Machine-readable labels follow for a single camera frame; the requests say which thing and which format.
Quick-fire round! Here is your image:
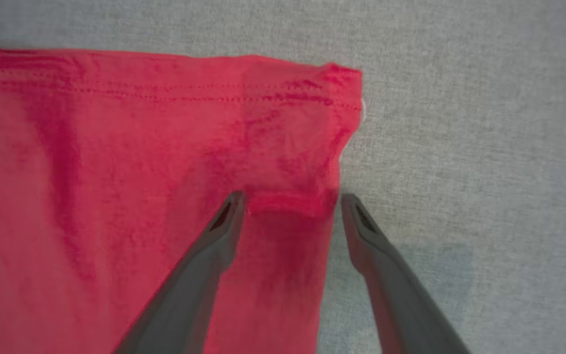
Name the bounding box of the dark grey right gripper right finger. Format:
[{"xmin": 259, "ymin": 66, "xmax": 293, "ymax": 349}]
[{"xmin": 341, "ymin": 193, "xmax": 471, "ymax": 354}]

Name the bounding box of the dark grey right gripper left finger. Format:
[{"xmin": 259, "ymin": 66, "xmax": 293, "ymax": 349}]
[{"xmin": 113, "ymin": 191, "xmax": 247, "ymax": 354}]

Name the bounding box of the red t-shirt with white stripes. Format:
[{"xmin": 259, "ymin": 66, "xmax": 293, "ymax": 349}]
[{"xmin": 0, "ymin": 42, "xmax": 365, "ymax": 354}]

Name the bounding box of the grey fabric sofa seat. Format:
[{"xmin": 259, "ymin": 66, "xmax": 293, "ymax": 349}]
[{"xmin": 0, "ymin": 0, "xmax": 566, "ymax": 354}]

